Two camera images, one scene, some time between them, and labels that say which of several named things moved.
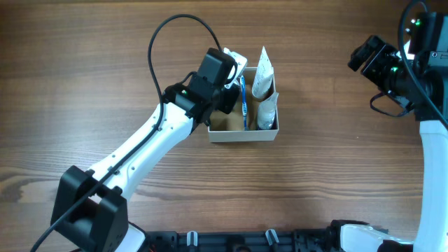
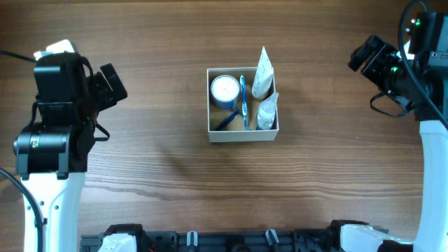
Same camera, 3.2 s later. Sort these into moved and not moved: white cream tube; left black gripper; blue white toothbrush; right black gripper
Moved: left black gripper
Not moved: blue white toothbrush; right black gripper; white cream tube
